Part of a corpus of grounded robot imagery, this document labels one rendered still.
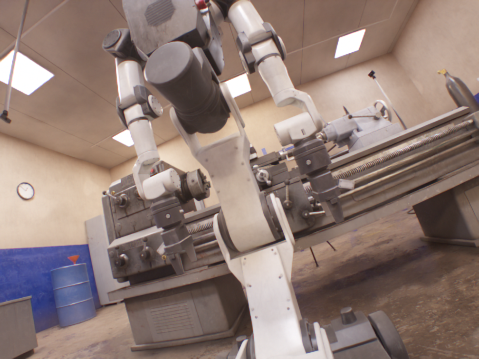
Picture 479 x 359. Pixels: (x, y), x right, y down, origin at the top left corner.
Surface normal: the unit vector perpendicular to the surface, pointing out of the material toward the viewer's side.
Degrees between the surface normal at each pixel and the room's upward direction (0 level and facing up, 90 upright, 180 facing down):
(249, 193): 96
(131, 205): 90
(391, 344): 61
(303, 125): 102
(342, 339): 45
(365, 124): 70
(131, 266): 90
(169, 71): 90
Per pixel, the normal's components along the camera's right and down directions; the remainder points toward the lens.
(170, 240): -0.20, -0.02
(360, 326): -0.40, -0.79
